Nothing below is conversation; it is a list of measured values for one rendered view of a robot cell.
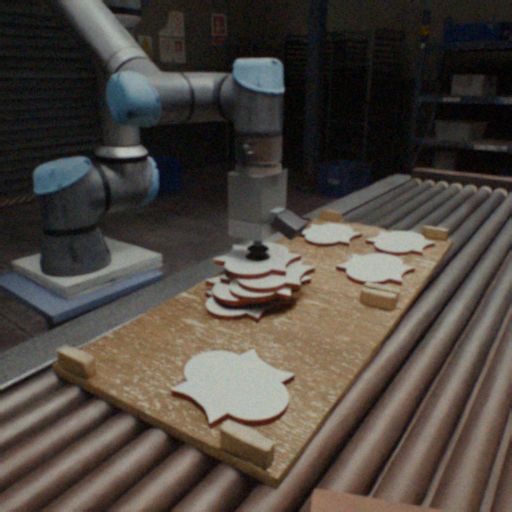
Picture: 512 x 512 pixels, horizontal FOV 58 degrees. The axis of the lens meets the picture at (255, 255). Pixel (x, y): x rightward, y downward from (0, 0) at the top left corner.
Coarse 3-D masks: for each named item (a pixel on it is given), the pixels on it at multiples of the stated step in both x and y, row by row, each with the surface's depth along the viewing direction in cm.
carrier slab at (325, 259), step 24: (288, 240) 109; (360, 240) 109; (432, 240) 109; (312, 264) 95; (336, 264) 95; (408, 264) 95; (432, 264) 95; (336, 288) 84; (360, 288) 84; (408, 288) 84
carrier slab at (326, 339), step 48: (192, 288) 85; (144, 336) 69; (192, 336) 69; (240, 336) 69; (288, 336) 69; (336, 336) 69; (384, 336) 69; (96, 384) 58; (144, 384) 58; (288, 384) 58; (336, 384) 58; (192, 432) 50; (288, 432) 50
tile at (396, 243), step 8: (384, 232) 111; (392, 232) 111; (400, 232) 111; (408, 232) 111; (368, 240) 106; (376, 240) 106; (384, 240) 106; (392, 240) 106; (400, 240) 106; (408, 240) 106; (416, 240) 106; (424, 240) 106; (376, 248) 102; (384, 248) 101; (392, 248) 101; (400, 248) 101; (408, 248) 101; (416, 248) 101; (424, 248) 103
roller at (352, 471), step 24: (504, 240) 114; (480, 264) 100; (480, 288) 90; (456, 312) 79; (432, 336) 72; (456, 336) 75; (408, 360) 68; (432, 360) 67; (408, 384) 61; (384, 408) 56; (408, 408) 58; (360, 432) 53; (384, 432) 53; (360, 456) 49; (384, 456) 51; (336, 480) 46; (360, 480) 47
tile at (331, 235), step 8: (336, 224) 117; (304, 232) 111; (312, 232) 111; (320, 232) 111; (328, 232) 111; (336, 232) 111; (344, 232) 111; (352, 232) 111; (312, 240) 106; (320, 240) 106; (328, 240) 106; (336, 240) 106; (344, 240) 106
